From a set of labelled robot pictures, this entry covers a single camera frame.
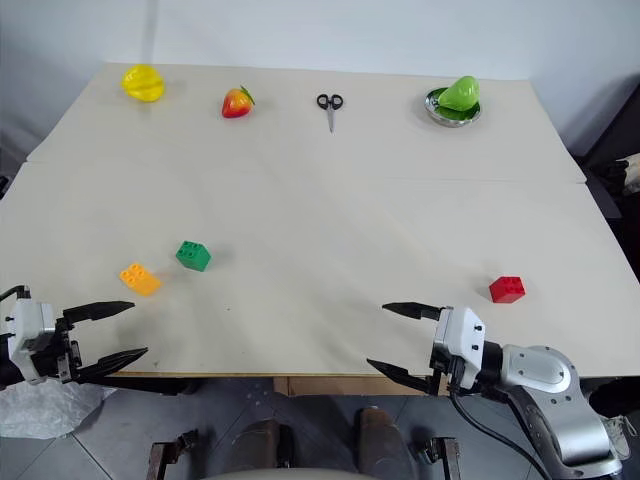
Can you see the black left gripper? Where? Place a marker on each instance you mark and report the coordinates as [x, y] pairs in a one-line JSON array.
[[60, 352]]

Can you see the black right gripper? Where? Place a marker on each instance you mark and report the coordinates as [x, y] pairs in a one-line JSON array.
[[446, 370]]

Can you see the orange toy brick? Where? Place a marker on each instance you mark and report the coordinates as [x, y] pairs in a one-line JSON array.
[[140, 280]]

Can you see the white plastic bag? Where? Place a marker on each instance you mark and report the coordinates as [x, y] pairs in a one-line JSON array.
[[45, 407]]

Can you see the red toy brick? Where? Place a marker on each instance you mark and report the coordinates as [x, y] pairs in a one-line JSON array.
[[507, 290]]

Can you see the green toy brick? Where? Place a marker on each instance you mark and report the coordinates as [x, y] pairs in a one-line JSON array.
[[194, 256]]

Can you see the white shoe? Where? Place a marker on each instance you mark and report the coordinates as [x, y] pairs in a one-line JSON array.
[[619, 436]]

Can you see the round metal bowl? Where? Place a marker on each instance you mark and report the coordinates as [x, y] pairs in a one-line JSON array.
[[452, 115]]

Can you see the green toy pear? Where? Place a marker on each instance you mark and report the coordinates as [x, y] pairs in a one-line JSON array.
[[460, 93]]

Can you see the yellow toy starfruit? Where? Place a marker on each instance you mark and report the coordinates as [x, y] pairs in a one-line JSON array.
[[143, 84]]

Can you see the red toy strawberry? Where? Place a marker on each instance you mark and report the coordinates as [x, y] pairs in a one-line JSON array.
[[236, 104]]

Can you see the black chair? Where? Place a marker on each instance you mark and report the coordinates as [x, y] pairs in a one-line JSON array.
[[607, 130]]

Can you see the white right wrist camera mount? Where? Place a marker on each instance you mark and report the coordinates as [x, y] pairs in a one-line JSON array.
[[462, 332]]

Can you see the rusty metal bracket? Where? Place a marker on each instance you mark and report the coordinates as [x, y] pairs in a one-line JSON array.
[[442, 455], [170, 452]]

